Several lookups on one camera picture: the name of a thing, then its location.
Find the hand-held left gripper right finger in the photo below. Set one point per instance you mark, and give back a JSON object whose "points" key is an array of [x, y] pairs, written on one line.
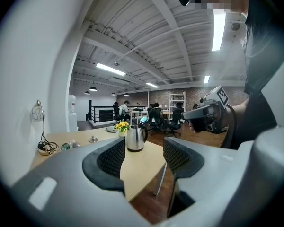
{"points": [[187, 161]]}

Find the stainless steel teapot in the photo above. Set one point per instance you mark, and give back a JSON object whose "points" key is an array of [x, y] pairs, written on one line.
{"points": [[135, 138]]}

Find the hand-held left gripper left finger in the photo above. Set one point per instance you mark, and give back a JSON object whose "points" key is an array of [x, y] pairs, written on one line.
{"points": [[101, 171]]}

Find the white water dispenser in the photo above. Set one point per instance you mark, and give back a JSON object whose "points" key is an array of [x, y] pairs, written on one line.
{"points": [[73, 113]]}

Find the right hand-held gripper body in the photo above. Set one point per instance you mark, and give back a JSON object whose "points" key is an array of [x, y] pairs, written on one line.
{"points": [[217, 117]]}

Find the round ceiling detector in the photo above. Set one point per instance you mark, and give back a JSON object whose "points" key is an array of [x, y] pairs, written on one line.
{"points": [[235, 26]]}

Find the white office table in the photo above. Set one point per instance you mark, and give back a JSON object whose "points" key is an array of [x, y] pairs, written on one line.
{"points": [[138, 114]]}

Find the metal teapot lid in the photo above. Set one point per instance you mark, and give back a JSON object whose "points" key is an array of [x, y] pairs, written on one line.
{"points": [[93, 139]]}

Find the white open shelf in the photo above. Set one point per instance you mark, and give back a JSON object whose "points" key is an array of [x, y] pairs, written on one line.
{"points": [[177, 102]]}

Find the small teal object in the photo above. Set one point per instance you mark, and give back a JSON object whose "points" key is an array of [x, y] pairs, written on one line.
{"points": [[144, 119]]}

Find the person's right forearm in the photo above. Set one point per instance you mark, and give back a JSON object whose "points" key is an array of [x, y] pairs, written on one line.
{"points": [[241, 107]]}

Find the long ceiling light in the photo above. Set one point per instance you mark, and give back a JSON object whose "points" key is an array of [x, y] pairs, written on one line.
{"points": [[219, 29], [110, 69], [152, 84], [206, 79]]}

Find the yellow flowers in white pot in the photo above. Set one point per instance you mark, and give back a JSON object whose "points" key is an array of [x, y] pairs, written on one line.
{"points": [[121, 126]]}

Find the flat grey item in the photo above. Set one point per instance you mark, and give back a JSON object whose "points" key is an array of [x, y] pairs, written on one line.
{"points": [[111, 129]]}

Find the person's dark shirt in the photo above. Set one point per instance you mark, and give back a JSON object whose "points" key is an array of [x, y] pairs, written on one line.
{"points": [[262, 55]]}

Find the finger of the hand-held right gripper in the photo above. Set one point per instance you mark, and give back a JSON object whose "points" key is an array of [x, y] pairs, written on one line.
{"points": [[195, 115]]}

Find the black metal railing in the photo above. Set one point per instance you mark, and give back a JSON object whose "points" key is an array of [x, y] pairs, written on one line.
{"points": [[100, 113]]}

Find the clear bottle with green label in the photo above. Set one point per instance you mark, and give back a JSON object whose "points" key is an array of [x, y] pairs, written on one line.
{"points": [[66, 146]]}

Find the white table leg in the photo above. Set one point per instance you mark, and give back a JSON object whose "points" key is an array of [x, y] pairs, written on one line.
{"points": [[160, 178]]}

